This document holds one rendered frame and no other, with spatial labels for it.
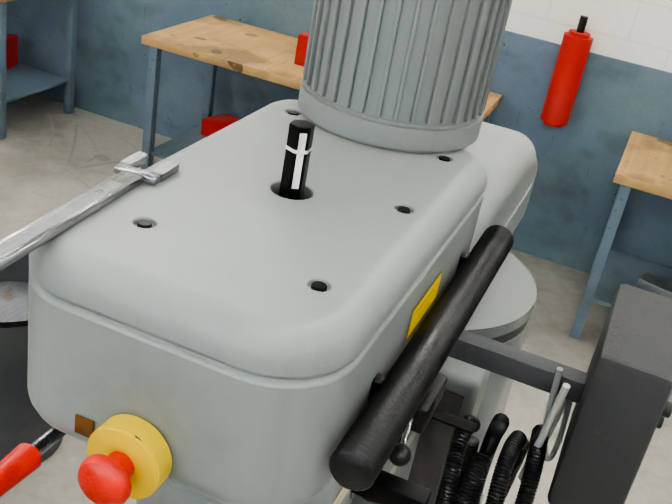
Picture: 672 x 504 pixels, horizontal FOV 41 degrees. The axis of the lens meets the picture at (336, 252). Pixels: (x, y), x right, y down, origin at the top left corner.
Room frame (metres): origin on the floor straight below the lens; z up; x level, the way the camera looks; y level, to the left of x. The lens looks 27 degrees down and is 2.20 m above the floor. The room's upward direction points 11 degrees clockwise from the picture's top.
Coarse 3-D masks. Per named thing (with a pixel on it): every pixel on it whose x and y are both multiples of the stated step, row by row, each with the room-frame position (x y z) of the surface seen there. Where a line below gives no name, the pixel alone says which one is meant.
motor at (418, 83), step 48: (336, 0) 0.88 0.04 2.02; (384, 0) 0.85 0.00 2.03; (432, 0) 0.85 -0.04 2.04; (480, 0) 0.88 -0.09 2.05; (336, 48) 0.88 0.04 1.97; (384, 48) 0.86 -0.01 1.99; (432, 48) 0.86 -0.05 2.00; (480, 48) 0.89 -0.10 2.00; (336, 96) 0.87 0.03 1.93; (384, 96) 0.85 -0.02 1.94; (432, 96) 0.86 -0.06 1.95; (480, 96) 0.90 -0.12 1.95; (384, 144) 0.85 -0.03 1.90; (432, 144) 0.86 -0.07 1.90
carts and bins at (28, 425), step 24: (24, 264) 2.66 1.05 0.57; (0, 288) 2.58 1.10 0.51; (24, 288) 2.61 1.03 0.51; (0, 312) 2.44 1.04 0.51; (24, 312) 2.47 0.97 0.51; (0, 336) 2.22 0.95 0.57; (24, 336) 2.25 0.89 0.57; (0, 360) 2.23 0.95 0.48; (24, 360) 2.26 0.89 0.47; (0, 384) 2.23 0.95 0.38; (24, 384) 2.27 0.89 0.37; (0, 408) 2.24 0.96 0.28; (24, 408) 2.27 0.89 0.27; (0, 432) 2.25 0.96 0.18; (24, 432) 2.28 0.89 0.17; (0, 456) 2.25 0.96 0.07; (48, 456) 2.37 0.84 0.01
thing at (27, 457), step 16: (48, 432) 0.56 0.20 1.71; (16, 448) 0.53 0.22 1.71; (32, 448) 0.53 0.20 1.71; (48, 448) 0.55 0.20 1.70; (0, 464) 0.51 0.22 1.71; (16, 464) 0.52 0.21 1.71; (32, 464) 0.53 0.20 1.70; (0, 480) 0.50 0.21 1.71; (16, 480) 0.51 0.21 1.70; (0, 496) 0.49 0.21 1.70
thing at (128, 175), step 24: (120, 168) 0.67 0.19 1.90; (168, 168) 0.69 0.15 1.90; (96, 192) 0.62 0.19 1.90; (120, 192) 0.63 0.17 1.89; (48, 216) 0.57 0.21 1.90; (72, 216) 0.57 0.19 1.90; (0, 240) 0.52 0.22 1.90; (24, 240) 0.53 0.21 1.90; (48, 240) 0.54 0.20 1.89; (0, 264) 0.49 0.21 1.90
